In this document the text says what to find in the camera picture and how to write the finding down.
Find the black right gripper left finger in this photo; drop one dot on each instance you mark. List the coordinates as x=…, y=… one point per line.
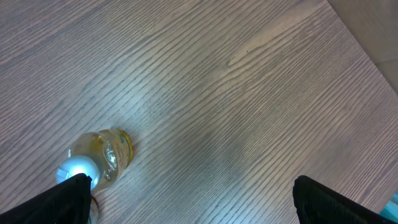
x=67, y=202

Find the tissue pack white green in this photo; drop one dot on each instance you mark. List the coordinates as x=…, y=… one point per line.
x=390, y=210

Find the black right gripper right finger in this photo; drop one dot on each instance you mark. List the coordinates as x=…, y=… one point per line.
x=318, y=204

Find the yellow oil bottle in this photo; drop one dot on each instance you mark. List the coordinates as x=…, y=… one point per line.
x=103, y=156

